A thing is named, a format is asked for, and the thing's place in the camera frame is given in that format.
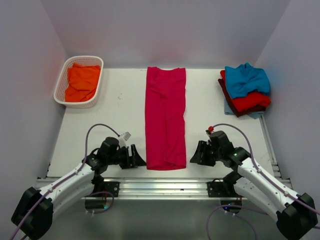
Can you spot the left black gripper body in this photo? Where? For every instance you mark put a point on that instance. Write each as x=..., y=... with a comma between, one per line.
x=121, y=157

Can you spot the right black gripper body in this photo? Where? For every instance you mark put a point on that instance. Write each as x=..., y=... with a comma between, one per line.
x=217, y=153

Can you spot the crimson pink t shirt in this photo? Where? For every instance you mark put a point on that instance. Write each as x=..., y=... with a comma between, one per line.
x=165, y=104

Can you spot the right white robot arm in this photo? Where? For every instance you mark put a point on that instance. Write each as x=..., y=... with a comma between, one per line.
x=294, y=214

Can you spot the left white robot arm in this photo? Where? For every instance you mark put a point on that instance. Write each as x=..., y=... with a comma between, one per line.
x=38, y=208

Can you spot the light blue folded t shirt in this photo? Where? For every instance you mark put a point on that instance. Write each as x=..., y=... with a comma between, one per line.
x=253, y=115

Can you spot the red folded t shirt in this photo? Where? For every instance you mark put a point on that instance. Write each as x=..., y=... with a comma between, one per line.
x=249, y=101

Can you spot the maroon folded t shirt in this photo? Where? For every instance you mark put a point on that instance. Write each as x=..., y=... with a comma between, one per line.
x=232, y=107

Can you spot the white plastic laundry basket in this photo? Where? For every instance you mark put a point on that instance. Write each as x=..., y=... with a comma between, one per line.
x=62, y=83

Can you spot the orange t shirt in basket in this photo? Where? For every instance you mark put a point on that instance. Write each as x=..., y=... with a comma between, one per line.
x=82, y=82

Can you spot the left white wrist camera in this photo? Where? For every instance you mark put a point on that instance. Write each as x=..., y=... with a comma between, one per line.
x=125, y=138

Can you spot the aluminium front rail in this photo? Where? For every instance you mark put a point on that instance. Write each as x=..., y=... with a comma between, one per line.
x=130, y=188

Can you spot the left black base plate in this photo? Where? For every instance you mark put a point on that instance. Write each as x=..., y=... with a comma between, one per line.
x=112, y=187

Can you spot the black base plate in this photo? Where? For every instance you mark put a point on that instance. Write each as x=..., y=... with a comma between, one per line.
x=112, y=187
x=218, y=188

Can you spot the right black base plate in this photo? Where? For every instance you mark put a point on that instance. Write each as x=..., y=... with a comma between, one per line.
x=218, y=188

